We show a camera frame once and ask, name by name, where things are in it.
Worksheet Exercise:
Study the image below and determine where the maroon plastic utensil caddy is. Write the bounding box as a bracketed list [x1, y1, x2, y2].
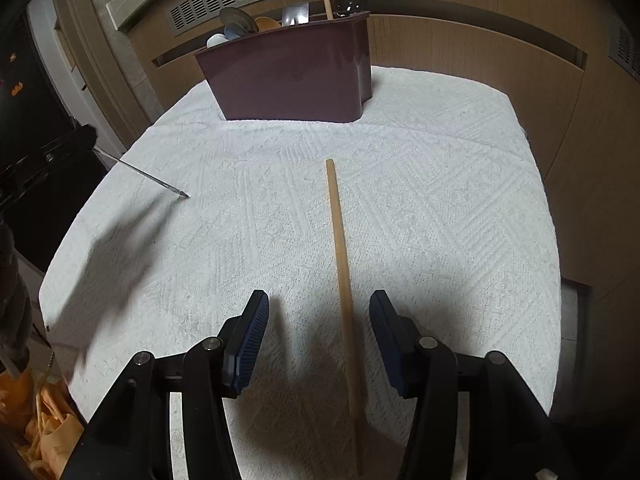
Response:
[196, 11, 372, 122]

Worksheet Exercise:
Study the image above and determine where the white plastic spoon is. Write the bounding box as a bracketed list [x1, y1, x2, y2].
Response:
[206, 32, 228, 49]

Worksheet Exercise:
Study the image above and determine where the orange plastic spoon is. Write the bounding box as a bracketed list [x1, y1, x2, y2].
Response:
[255, 16, 281, 32]

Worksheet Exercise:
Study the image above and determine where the grey spatula wooden handle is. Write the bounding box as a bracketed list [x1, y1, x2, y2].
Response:
[281, 1, 309, 26]

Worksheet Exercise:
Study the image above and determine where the white textured table cloth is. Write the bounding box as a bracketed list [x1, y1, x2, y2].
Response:
[39, 67, 561, 479]

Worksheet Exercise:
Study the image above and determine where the blue plastic spoon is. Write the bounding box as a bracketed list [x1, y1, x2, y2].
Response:
[224, 23, 247, 41]

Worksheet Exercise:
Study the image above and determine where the thin metal skewer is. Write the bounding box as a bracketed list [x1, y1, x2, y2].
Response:
[93, 146, 190, 199]

